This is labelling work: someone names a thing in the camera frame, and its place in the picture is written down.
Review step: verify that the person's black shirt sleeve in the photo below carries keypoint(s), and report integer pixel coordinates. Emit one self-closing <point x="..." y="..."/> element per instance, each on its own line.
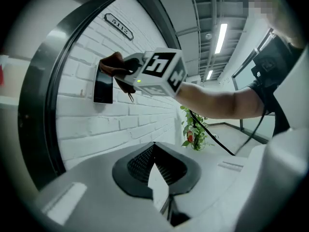
<point x="275" y="66"/>

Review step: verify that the large red-taped paper sign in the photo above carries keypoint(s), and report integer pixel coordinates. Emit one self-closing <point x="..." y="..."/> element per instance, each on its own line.
<point x="3" y="66"/>

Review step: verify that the potted green plant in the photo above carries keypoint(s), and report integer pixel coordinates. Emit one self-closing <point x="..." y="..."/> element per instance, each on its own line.
<point x="194" y="132"/>

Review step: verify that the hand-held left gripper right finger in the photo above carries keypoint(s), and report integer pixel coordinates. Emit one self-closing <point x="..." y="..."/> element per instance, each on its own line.
<point x="207" y="178"/>

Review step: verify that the round ceiling smoke detector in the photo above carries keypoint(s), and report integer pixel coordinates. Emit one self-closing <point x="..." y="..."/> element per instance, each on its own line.
<point x="208" y="36"/>

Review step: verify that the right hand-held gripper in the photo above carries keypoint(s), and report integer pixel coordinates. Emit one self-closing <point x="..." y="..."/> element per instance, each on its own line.
<point x="159" y="66"/>

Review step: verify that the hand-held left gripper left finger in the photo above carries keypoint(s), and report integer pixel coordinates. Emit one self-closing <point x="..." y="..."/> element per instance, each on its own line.
<point x="96" y="197"/>

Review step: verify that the person's right forearm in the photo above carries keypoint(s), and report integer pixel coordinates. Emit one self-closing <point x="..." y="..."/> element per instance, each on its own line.
<point x="217" y="100"/>

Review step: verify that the short ceiling light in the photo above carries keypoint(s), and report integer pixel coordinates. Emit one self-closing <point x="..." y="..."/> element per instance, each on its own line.
<point x="209" y="75"/>

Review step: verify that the black-framed door number plaque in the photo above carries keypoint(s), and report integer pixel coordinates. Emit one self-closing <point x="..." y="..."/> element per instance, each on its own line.
<point x="119" y="26"/>

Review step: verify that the black wall access panel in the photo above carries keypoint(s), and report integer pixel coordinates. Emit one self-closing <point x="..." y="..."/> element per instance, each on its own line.
<point x="103" y="86"/>

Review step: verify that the frosted glass door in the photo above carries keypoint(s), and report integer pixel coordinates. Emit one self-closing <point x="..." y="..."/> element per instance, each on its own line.
<point x="21" y="37"/>

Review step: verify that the long ceiling light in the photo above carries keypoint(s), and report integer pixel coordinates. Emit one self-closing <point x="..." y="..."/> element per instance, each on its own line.
<point x="220" y="38"/>

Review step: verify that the black door frame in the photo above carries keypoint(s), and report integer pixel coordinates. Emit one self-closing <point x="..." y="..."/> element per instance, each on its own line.
<point x="38" y="105"/>

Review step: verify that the glass partition wall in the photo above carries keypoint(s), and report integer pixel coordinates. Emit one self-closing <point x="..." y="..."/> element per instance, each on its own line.
<point x="246" y="76"/>

